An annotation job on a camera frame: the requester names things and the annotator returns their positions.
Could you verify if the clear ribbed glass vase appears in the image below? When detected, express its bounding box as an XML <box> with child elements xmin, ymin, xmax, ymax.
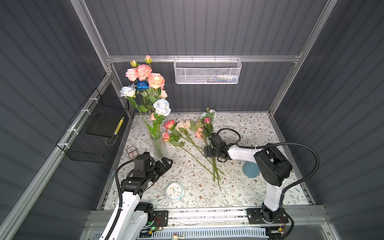
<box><xmin>150</xmin><ymin>135</ymin><xmax>168</xmax><ymax>159</ymax></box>

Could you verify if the pink tulip stem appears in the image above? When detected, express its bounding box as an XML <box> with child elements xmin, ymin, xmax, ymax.
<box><xmin>151</xmin><ymin>113</ymin><xmax>160</xmax><ymax>139</ymax></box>

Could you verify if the teal ceramic vase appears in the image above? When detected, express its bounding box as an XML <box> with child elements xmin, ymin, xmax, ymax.
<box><xmin>243</xmin><ymin>161</ymin><xmax>261</xmax><ymax>178</ymax></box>

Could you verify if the white blue rose stem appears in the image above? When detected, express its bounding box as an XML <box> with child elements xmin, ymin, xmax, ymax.
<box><xmin>153</xmin><ymin>99</ymin><xmax>171</xmax><ymax>136</ymax></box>

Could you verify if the pink peony spray stem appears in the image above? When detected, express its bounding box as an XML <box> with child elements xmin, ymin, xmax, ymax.
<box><xmin>125</xmin><ymin>60</ymin><xmax>139</xmax><ymax>82</ymax></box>

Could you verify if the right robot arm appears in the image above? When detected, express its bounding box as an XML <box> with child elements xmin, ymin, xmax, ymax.
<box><xmin>204</xmin><ymin>134</ymin><xmax>293</xmax><ymax>223</ymax></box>

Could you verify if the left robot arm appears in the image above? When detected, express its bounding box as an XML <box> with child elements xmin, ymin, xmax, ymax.
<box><xmin>100</xmin><ymin>152</ymin><xmax>174</xmax><ymax>240</ymax></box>

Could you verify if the pile of artificial flowers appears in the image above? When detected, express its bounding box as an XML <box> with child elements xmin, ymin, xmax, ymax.
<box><xmin>162</xmin><ymin>107</ymin><xmax>224</xmax><ymax>183</ymax></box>

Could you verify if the small round alarm clock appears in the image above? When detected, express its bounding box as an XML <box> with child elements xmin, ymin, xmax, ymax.
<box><xmin>165</xmin><ymin>182</ymin><xmax>185</xmax><ymax>203</ymax></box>

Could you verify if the right black cable conduit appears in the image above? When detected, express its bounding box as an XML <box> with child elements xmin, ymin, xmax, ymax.
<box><xmin>216</xmin><ymin>127</ymin><xmax>321</xmax><ymax>196</ymax></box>

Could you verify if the black wire basket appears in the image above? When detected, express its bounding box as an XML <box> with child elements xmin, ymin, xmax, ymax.
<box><xmin>57</xmin><ymin>91</ymin><xmax>131</xmax><ymax>164</ymax></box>

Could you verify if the aluminium mounting rail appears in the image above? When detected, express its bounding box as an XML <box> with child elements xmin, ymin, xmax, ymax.
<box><xmin>85</xmin><ymin>205</ymin><xmax>330</xmax><ymax>230</ymax></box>

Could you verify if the white wire mesh basket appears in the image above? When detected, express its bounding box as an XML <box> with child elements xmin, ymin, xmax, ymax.
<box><xmin>174</xmin><ymin>58</ymin><xmax>242</xmax><ymax>85</ymax></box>

